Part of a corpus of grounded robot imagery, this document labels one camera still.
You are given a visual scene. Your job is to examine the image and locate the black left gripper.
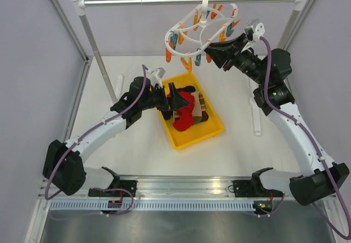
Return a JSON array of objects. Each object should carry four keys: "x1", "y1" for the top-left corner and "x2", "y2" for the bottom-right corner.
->
[{"x1": 140, "y1": 83, "x2": 189, "y2": 111}]

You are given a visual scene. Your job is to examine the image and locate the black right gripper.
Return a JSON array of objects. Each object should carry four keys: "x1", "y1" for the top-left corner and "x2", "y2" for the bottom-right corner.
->
[{"x1": 204, "y1": 32, "x2": 269, "y2": 86}]

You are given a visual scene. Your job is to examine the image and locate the black sock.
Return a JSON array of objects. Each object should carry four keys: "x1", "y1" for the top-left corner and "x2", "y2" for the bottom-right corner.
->
[{"x1": 177, "y1": 85, "x2": 196, "y2": 93}]

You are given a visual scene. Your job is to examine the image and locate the red sock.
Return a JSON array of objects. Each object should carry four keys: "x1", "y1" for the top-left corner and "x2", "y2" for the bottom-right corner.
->
[
  {"x1": 167, "y1": 91, "x2": 195, "y2": 110},
  {"x1": 172, "y1": 108, "x2": 195, "y2": 132}
]

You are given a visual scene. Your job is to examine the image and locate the striped beige maroon sock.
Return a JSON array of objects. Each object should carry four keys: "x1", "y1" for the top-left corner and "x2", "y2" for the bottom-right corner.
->
[{"x1": 191, "y1": 91, "x2": 209, "y2": 125}]

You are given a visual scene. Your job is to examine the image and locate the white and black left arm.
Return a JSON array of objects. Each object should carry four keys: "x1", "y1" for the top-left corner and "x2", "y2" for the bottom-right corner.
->
[{"x1": 43, "y1": 76, "x2": 189, "y2": 200}]

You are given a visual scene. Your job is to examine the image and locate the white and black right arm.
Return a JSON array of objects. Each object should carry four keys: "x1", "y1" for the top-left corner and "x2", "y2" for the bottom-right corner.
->
[{"x1": 205, "y1": 33, "x2": 350, "y2": 206}]

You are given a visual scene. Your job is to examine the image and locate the white round clip hanger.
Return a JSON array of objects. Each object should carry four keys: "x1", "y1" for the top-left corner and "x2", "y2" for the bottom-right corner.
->
[{"x1": 164, "y1": 0, "x2": 240, "y2": 72}]

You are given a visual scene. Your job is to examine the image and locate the yellow plastic tray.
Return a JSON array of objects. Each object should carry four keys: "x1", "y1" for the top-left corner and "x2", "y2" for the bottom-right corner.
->
[{"x1": 160, "y1": 72, "x2": 224, "y2": 150}]

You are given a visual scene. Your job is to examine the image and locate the silver clothes rack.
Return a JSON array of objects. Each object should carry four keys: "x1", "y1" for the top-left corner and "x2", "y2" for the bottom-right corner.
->
[{"x1": 70, "y1": 0, "x2": 307, "y2": 103}]

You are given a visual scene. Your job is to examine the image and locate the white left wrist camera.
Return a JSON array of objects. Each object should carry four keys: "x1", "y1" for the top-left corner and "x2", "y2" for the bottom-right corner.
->
[{"x1": 146, "y1": 67, "x2": 166, "y2": 88}]

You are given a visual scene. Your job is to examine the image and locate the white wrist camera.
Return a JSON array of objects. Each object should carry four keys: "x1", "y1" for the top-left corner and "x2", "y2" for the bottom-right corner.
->
[
  {"x1": 146, "y1": 67, "x2": 166, "y2": 88},
  {"x1": 242, "y1": 19, "x2": 265, "y2": 51}
]

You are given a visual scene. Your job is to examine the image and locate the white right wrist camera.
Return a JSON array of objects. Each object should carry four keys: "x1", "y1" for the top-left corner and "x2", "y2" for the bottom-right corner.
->
[{"x1": 242, "y1": 19, "x2": 265, "y2": 51}]

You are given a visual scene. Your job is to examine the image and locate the aluminium table edge rail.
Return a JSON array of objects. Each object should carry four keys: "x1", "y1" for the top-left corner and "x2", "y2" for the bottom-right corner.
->
[{"x1": 41, "y1": 173, "x2": 313, "y2": 200}]

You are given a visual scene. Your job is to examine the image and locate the white slotted cable duct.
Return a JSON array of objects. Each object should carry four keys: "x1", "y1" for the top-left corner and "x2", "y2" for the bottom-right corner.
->
[{"x1": 50, "y1": 199, "x2": 255, "y2": 212}]

